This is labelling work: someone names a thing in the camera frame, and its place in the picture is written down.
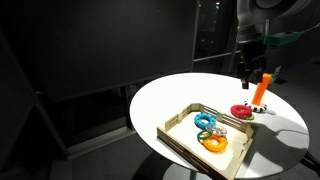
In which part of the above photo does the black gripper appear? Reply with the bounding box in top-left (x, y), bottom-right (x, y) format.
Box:
top-left (237, 40), bottom-right (267, 89)

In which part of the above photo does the red toy ring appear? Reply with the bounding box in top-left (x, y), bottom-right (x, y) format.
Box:
top-left (229, 104), bottom-right (253, 119)

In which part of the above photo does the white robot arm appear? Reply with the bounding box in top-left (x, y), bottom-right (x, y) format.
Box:
top-left (236, 0), bottom-right (319, 89)

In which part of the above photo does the wooden slatted crate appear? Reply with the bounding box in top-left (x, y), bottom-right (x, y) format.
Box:
top-left (157, 103), bottom-right (254, 180)

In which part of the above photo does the black white striped base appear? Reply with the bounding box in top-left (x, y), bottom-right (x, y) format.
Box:
top-left (244, 100), bottom-right (267, 113)

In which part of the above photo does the orange stacking post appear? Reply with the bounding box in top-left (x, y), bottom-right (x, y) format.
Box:
top-left (251, 73), bottom-right (272, 106)

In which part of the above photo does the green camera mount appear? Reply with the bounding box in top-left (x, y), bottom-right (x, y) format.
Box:
top-left (264, 31), bottom-right (301, 47)

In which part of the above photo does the lime green toy ring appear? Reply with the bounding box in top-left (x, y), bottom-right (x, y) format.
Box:
top-left (242, 113), bottom-right (256, 122)

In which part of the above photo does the blue toy ring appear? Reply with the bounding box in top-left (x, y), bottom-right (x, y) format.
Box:
top-left (193, 112), bottom-right (217, 131)

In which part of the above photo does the orange toy ring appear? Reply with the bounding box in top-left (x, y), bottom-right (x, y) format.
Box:
top-left (202, 134), bottom-right (229, 154)

